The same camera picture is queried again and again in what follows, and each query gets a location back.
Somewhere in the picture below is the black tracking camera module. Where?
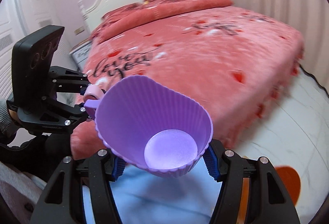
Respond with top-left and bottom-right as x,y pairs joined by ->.
11,25 -> 65,105

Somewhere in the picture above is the wall power outlet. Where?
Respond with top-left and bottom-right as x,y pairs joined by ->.
74,27 -> 85,35

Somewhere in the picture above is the pink heart-print bed blanket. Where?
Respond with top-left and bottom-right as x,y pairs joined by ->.
84,6 -> 304,148

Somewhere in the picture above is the pink plastic tube toy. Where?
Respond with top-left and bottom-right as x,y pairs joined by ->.
83,84 -> 104,102

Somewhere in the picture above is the folded red quilt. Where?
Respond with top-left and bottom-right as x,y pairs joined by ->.
90,0 -> 233,43

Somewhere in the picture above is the white nightstand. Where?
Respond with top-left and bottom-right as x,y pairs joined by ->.
70,39 -> 92,72

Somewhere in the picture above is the white louvered wardrobe door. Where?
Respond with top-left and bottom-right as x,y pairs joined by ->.
0,0 -> 73,101

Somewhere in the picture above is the light blue clothed lap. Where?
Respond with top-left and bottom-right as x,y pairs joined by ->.
110,160 -> 221,223

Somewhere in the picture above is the purple silicone cup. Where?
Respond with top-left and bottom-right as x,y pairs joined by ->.
84,75 -> 213,177

